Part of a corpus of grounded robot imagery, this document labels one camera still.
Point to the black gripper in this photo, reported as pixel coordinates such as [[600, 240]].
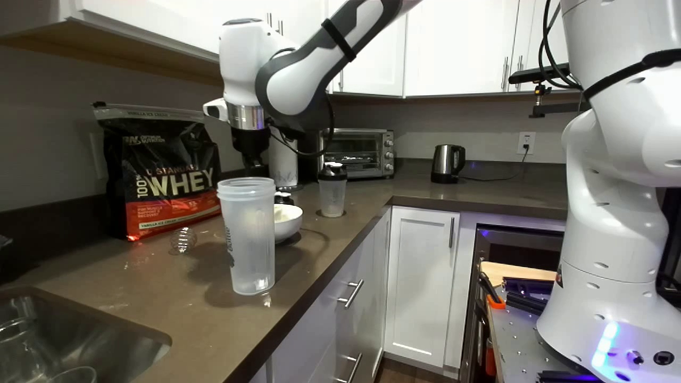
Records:
[[249, 150]]

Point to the white bowl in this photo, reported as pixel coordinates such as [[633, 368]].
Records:
[[290, 227]]

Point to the large translucent shaker cup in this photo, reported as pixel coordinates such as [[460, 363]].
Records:
[[248, 240]]

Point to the small shaker cup black lid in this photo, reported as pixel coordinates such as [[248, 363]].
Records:
[[332, 192]]

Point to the beige protein powder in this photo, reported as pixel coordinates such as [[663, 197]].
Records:
[[286, 210]]

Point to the black whey protein bag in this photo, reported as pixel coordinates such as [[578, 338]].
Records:
[[166, 183]]

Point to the silver toaster oven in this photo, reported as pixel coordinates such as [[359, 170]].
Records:
[[362, 151]]

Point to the white upper cabinet door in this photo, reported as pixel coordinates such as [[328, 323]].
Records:
[[528, 34], [460, 50], [373, 66]]

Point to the white cabinet door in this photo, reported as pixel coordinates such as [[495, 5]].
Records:
[[528, 34], [460, 50], [373, 66], [423, 284]]

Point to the steel electric kettle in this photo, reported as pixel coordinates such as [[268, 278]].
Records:
[[447, 162]]

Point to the white drawer bank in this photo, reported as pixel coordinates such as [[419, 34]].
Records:
[[355, 327]]

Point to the white lower cabinet door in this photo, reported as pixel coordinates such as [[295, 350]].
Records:
[[423, 284]]

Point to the stainless steel sink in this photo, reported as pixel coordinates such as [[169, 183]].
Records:
[[78, 342]]

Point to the wooden board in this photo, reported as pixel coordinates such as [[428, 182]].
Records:
[[523, 271]]

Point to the black tool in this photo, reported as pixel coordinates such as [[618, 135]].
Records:
[[528, 292]]

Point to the grey robot mounting table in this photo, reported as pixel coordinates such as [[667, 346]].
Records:
[[519, 348]]

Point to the white upper wall cabinet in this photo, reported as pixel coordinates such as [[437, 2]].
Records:
[[128, 23]]

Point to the white wall outlet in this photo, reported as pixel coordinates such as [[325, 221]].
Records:
[[526, 142]]

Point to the black camera on mount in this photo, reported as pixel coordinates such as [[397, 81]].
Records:
[[543, 72]]

